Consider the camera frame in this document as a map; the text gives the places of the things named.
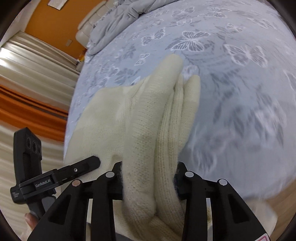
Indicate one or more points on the cream knit sweater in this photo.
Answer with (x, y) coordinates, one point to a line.
(144, 126)

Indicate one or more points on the beige padded headboard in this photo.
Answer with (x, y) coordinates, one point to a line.
(87, 24)

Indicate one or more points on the grey crumpled duvet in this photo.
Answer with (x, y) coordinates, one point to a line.
(117, 20)

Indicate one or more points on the framed wall picture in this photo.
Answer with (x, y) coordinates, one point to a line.
(57, 4)

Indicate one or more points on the person's left hand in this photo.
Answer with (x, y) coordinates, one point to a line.
(31, 220)

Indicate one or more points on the butterfly print bed sheet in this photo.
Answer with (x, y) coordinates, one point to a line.
(244, 53)

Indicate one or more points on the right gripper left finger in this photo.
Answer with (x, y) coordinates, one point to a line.
(67, 218)

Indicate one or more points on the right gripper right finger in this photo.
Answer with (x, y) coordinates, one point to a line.
(232, 219)

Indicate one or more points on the cream and orange curtains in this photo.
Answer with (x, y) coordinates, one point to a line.
(37, 85)

